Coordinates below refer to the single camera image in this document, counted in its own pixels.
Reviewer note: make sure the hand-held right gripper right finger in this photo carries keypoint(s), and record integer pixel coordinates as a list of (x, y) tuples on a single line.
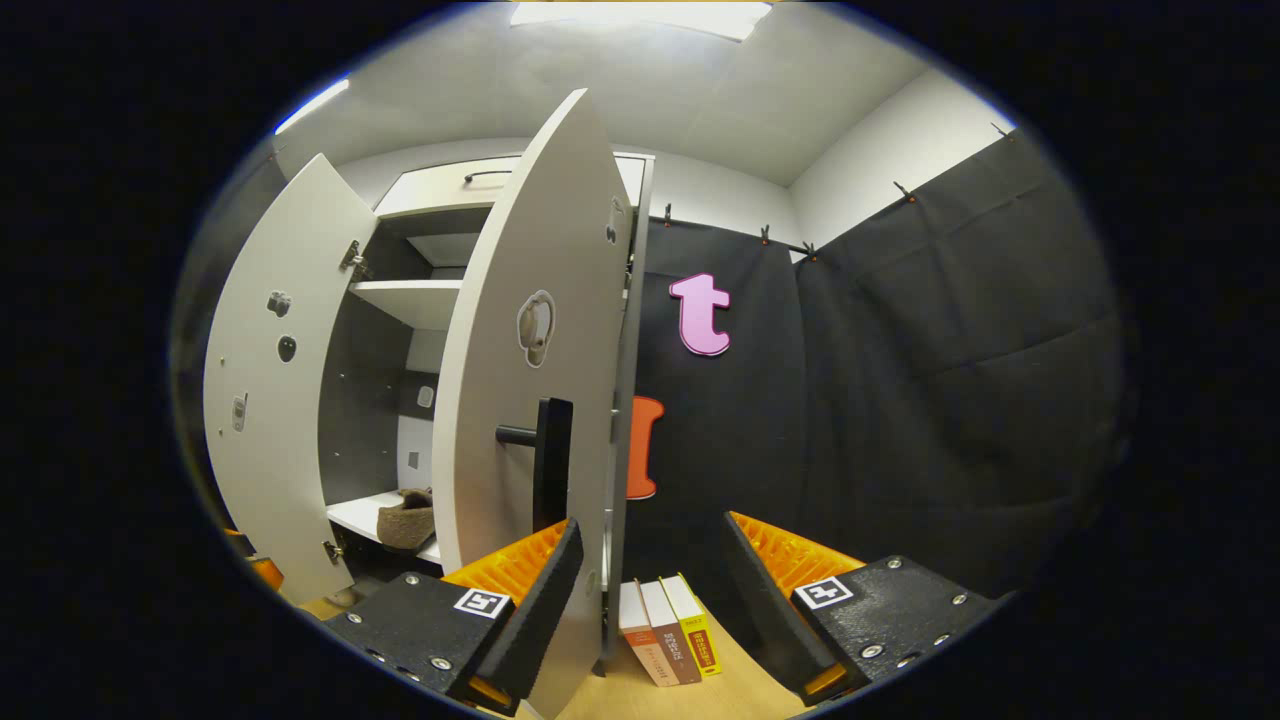
[(765, 610)]

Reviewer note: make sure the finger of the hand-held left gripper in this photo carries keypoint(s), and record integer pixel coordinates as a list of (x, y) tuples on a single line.
[(237, 540), (267, 574)]

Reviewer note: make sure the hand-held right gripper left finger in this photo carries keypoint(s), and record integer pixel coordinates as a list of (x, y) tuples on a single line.
[(540, 610)]

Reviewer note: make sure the white shoe cabinet door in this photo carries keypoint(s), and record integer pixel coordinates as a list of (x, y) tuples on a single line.
[(560, 230), (270, 460)]

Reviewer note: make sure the brown fuzzy shoe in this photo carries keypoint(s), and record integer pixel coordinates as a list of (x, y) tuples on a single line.
[(408, 522)]

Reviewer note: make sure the white shoe cabinet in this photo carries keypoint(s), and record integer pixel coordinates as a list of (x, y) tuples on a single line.
[(375, 400)]

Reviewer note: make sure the white cabinet drawer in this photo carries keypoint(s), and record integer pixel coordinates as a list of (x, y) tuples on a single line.
[(430, 188)]

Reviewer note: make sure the yellow book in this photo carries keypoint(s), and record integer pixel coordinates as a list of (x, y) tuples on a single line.
[(697, 635)]

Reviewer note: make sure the brown book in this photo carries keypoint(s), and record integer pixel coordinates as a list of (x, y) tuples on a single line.
[(672, 640)]

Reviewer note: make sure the white and orange book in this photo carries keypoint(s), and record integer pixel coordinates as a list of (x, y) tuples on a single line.
[(640, 635)]

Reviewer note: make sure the black backdrop cloth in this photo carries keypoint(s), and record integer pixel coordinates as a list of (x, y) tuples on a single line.
[(950, 380)]

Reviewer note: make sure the ceiling light panel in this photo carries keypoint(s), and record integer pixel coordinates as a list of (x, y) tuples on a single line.
[(312, 105), (640, 16)]

